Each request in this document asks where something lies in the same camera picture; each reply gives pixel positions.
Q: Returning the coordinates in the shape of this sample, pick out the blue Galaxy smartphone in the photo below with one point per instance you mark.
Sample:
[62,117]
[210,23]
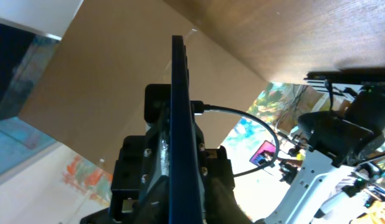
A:
[184,194]

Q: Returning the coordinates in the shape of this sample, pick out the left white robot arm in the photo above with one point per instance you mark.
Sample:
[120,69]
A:
[336,145]

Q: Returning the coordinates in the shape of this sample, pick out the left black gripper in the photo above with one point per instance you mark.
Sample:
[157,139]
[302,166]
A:
[140,185]

